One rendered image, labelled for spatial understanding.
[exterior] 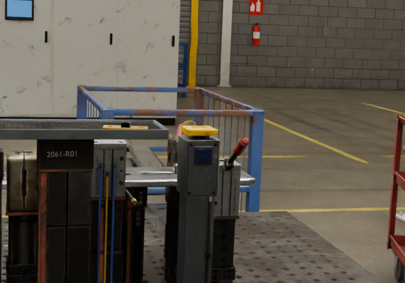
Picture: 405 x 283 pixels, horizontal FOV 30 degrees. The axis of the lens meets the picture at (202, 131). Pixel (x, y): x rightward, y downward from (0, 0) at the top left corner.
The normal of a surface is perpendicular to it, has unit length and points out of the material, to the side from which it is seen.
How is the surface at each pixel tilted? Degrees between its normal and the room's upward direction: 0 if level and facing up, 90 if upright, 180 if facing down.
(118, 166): 90
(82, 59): 90
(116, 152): 90
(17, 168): 90
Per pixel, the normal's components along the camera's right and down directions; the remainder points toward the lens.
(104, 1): 0.25, 0.15
